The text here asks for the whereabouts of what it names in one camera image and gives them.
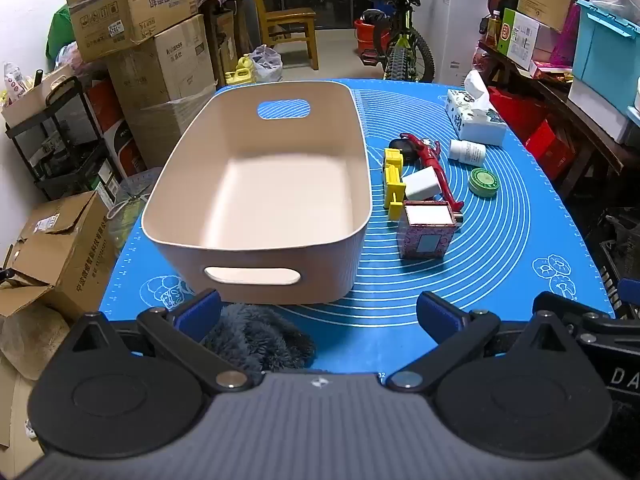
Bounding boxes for white pill bottle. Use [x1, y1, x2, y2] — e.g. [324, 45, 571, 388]
[447, 139, 487, 165]

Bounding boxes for dark wooden side table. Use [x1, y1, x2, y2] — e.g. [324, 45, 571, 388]
[477, 40, 640, 176]

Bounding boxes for open cardboard box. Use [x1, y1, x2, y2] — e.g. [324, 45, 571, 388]
[61, 0, 198, 63]

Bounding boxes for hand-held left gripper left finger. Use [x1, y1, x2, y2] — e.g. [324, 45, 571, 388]
[70, 288, 256, 394]

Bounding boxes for red gift boxes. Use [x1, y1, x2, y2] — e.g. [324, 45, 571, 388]
[487, 85, 576, 181]

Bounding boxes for blue silicone mat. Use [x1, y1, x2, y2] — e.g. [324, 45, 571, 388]
[98, 78, 617, 376]

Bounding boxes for dark fluffy cloth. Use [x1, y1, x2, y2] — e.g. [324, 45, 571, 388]
[202, 302, 318, 376]

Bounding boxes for green and white carton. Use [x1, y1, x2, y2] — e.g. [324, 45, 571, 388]
[498, 7, 541, 71]

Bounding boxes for large brown cardboard box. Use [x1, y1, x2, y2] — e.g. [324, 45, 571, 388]
[107, 14, 216, 111]

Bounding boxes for black rack cart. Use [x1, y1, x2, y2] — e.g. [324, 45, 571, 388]
[5, 76, 123, 201]

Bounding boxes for translucent mesh basket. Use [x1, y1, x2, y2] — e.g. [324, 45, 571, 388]
[107, 169, 161, 256]

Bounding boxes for beige plastic storage bin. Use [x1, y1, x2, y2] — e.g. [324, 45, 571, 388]
[141, 80, 372, 306]

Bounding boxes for green round tin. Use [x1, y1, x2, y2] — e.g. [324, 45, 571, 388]
[468, 167, 501, 197]

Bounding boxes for small patterned box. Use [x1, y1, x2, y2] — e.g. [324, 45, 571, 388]
[397, 200, 463, 261]

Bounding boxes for black plastic crate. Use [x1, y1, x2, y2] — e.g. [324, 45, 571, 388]
[582, 207, 640, 311]

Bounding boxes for light blue storage crate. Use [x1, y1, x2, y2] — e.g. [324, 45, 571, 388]
[571, 0, 640, 106]

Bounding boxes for white charger block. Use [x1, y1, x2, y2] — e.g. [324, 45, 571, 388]
[402, 169, 442, 202]

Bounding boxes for cooking oil bottle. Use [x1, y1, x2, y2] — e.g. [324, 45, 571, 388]
[484, 9, 502, 50]

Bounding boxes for torn cardboard box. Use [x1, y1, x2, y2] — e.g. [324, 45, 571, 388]
[0, 190, 118, 321]

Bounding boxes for yellow plastic toy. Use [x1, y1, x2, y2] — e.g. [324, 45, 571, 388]
[382, 148, 407, 221]

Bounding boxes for black round case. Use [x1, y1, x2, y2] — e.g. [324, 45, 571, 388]
[387, 137, 423, 165]

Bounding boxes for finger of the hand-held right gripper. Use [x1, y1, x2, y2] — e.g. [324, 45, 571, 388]
[532, 291, 640, 343]

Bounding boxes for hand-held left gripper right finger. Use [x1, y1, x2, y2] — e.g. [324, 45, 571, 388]
[384, 291, 576, 394]

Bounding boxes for clear plastic bag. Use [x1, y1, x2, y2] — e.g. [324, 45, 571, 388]
[250, 44, 283, 83]

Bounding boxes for wooden chair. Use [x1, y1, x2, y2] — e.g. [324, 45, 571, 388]
[247, 0, 321, 72]

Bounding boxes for red bucket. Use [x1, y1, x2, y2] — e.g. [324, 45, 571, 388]
[354, 17, 396, 58]

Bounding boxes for black and green bicycle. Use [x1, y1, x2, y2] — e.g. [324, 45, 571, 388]
[345, 0, 437, 83]

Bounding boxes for yellow plastic jug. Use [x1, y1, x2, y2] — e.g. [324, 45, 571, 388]
[224, 55, 257, 86]

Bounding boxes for plastic-wrapped cardboard box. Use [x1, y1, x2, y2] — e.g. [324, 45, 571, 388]
[122, 85, 218, 168]

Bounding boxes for patterned tissue box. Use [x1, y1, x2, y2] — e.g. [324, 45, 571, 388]
[444, 70, 508, 147]

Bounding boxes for small beige carton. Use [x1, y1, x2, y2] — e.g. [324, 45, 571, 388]
[0, 65, 76, 128]

